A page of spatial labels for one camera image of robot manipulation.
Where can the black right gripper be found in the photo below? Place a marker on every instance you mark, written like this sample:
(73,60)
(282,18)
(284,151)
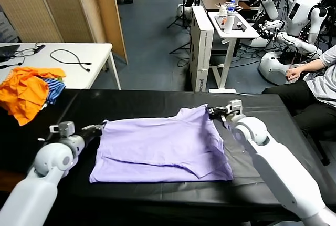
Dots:
(221,113)

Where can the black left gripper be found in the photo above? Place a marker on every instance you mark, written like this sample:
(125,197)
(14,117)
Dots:
(90,133)

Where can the lavender t-shirt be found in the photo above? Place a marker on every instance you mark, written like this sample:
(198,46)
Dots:
(162,147)

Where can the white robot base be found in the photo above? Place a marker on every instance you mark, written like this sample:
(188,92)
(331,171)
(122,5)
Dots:
(273,68)

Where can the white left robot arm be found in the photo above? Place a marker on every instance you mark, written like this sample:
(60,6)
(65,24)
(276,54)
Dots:
(50,163)

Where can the person's bare forearm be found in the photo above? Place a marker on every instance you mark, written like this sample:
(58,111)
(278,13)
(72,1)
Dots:
(312,66)

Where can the small white round robot base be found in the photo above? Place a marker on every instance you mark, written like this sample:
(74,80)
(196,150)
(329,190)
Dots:
(183,11)

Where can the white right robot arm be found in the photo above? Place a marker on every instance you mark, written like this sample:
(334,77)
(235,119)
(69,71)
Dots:
(275,168)

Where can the person's bare hand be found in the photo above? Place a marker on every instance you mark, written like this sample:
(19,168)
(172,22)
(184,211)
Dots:
(293,74)

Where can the black wrinkled table cover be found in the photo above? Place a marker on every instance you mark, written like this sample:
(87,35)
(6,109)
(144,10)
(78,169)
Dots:
(157,100)

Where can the small white tag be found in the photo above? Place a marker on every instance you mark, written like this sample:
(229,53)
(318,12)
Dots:
(41,139)

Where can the blue striped garment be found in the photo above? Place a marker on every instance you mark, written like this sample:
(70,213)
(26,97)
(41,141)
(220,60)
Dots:
(55,89)

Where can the tall white cardboard box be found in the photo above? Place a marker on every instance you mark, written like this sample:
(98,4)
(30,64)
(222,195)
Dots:
(200,52)

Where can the white standing desk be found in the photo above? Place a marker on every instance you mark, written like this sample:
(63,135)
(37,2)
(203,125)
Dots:
(228,52)

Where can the white table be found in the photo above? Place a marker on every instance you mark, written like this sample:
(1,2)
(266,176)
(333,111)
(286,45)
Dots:
(86,55)

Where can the orange garment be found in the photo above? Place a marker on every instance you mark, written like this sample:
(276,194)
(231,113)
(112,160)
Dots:
(23,94)

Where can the black glossy table cover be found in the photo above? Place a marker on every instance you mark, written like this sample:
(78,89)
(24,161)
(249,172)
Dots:
(15,142)

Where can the white tumbler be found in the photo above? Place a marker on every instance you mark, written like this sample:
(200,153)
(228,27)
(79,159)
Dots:
(228,25)

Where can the black trousers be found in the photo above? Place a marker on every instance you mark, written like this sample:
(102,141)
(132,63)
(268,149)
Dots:
(304,105)

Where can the grey tray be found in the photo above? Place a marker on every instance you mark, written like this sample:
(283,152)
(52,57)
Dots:
(240,23)

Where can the black tripod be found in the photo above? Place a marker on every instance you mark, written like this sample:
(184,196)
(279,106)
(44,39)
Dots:
(181,18)

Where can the black adapter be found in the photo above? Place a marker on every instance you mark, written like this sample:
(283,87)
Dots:
(40,48)

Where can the white paper cup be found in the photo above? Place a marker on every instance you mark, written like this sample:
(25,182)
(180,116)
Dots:
(222,10)

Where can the clear water bottle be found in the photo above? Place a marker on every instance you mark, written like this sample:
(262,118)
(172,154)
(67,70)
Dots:
(231,6)

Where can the grey shirt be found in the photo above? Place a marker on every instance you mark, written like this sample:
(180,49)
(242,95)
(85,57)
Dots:
(324,84)

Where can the black chair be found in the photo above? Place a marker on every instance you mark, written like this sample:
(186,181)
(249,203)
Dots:
(323,147)

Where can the black laptop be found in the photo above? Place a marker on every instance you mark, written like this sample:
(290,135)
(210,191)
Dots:
(8,52)

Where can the white humanoid robot black shoulders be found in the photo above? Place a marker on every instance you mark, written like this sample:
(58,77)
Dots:
(299,13)

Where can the wooden partition screen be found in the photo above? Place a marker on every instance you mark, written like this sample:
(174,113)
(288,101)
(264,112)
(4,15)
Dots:
(52,5)

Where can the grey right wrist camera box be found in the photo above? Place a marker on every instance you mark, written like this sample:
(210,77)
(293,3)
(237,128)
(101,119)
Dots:
(235,107)

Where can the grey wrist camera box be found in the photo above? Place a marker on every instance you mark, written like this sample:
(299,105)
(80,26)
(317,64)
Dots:
(235,107)
(65,127)

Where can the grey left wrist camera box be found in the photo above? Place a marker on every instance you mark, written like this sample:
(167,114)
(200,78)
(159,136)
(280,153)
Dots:
(65,127)

